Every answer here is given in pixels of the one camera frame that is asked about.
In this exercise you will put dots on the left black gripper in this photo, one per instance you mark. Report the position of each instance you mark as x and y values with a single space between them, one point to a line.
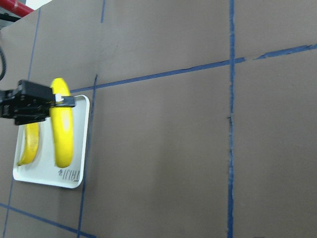
31 102

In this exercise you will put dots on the yellow banana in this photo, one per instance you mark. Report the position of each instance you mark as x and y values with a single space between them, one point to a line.
31 144
62 125

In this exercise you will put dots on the white bear tray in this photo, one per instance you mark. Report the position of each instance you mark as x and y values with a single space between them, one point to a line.
43 170

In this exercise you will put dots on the red fire extinguisher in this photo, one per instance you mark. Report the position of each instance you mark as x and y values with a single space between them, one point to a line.
16 7

